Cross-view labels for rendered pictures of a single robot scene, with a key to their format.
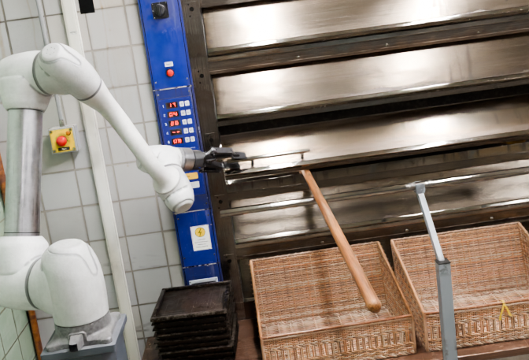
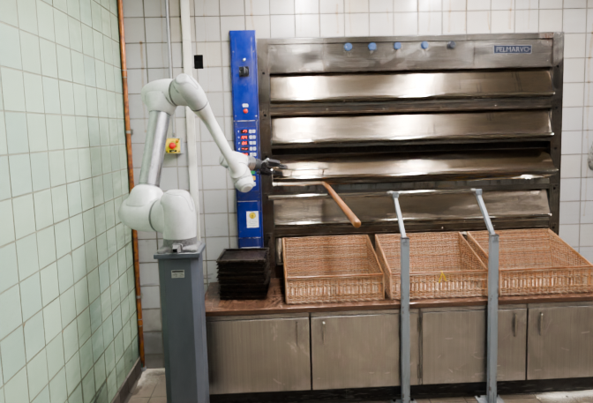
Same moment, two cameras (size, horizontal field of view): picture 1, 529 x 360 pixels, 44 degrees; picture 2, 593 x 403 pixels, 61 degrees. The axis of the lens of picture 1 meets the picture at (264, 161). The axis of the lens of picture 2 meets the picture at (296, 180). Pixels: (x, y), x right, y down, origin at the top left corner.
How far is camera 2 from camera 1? 0.59 m
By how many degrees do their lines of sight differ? 6
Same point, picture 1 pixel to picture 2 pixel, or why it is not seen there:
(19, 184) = (152, 155)
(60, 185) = (166, 175)
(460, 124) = (425, 163)
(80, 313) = (181, 232)
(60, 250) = (173, 193)
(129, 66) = (220, 104)
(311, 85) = (333, 129)
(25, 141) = (158, 130)
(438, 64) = (415, 124)
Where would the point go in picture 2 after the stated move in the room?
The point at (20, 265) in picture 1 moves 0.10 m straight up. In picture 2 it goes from (147, 201) to (146, 180)
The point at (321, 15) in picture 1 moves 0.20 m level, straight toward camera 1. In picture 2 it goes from (343, 85) to (343, 83)
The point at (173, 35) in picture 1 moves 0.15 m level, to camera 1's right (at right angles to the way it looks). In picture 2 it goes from (250, 87) to (274, 86)
